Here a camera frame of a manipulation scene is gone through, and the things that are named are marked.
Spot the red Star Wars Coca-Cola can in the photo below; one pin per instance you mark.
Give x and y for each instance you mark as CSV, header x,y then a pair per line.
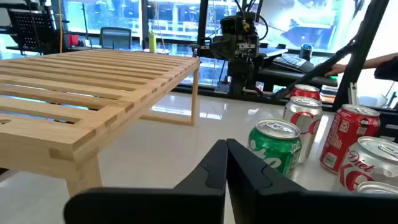
x,y
348,140

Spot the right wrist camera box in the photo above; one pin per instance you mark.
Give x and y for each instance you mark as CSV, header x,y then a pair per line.
x,y
230,25

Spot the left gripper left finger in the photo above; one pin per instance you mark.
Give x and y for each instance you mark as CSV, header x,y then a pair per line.
x,y
208,180

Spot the green Sprite can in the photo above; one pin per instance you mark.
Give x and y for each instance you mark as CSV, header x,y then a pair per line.
x,y
273,149

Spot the black keyboard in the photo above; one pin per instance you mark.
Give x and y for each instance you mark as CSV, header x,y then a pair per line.
x,y
292,62

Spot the red box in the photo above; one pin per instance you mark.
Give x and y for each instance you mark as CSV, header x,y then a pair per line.
x,y
73,40

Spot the dark desk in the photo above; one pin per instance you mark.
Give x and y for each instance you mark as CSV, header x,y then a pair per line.
x,y
295,79

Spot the wooden slatted shelf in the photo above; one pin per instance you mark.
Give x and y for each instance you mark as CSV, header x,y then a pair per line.
x,y
93,81

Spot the person's forearm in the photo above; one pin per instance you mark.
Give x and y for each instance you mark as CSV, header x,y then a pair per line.
x,y
373,61

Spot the silver Diet Coke can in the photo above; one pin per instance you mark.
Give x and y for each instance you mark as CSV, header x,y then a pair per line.
x,y
306,121
367,165

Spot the green bottle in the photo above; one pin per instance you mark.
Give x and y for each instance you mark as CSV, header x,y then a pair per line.
x,y
152,42

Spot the office chair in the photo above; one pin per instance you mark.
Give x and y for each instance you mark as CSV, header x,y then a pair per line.
x,y
115,37

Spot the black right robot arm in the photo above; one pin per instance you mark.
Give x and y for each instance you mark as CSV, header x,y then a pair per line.
x,y
241,74

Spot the black cup with blue lid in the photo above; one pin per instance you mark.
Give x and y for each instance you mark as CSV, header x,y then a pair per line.
x,y
306,51

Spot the person's hand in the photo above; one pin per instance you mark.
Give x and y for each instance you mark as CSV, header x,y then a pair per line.
x,y
335,70

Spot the black pegboard rack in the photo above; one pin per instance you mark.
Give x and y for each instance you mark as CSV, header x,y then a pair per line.
x,y
31,28

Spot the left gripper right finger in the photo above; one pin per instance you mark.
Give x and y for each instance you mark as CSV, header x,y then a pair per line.
x,y
248,186

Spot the stack of books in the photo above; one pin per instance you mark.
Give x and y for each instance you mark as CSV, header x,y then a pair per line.
x,y
329,93

